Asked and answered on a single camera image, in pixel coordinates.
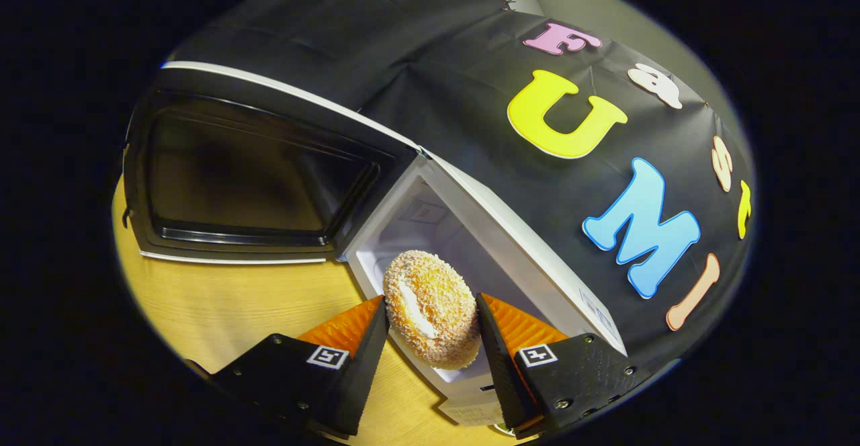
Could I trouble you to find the white microwave oven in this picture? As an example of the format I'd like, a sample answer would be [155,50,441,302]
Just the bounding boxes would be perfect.
[123,61,629,428]

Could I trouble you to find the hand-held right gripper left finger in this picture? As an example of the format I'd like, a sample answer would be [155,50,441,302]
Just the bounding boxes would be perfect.
[208,296,390,439]

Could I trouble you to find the sugar-coated donut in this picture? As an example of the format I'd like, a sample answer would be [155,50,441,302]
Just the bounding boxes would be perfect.
[383,250,482,371]

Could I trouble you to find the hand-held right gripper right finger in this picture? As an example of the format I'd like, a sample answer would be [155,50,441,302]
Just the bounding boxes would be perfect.
[476,292,636,439]

